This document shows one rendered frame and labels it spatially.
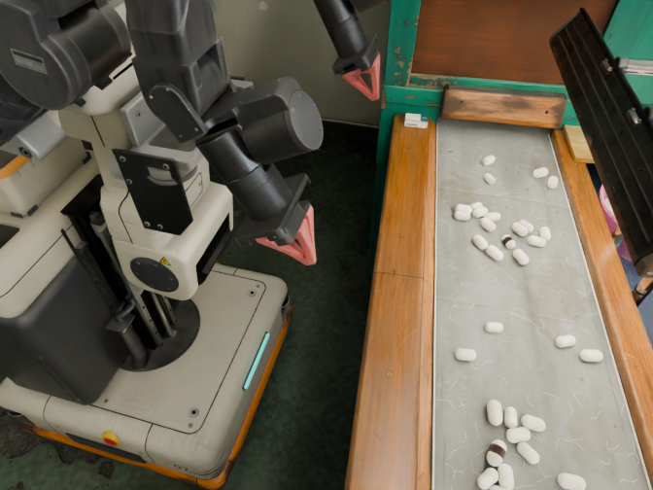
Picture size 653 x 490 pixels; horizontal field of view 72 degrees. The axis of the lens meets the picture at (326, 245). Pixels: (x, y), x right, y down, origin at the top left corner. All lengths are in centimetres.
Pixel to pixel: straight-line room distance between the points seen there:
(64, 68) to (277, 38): 198
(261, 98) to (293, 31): 196
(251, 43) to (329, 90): 45
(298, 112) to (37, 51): 23
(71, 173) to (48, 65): 66
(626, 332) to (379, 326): 42
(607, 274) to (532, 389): 30
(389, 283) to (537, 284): 29
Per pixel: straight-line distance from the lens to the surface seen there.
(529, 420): 78
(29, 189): 107
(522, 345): 87
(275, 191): 50
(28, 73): 52
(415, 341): 79
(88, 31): 53
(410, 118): 127
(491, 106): 128
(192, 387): 133
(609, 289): 99
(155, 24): 43
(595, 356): 89
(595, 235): 108
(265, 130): 44
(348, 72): 87
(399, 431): 72
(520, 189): 117
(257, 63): 252
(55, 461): 171
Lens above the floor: 143
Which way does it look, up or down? 47 degrees down
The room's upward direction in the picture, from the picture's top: straight up
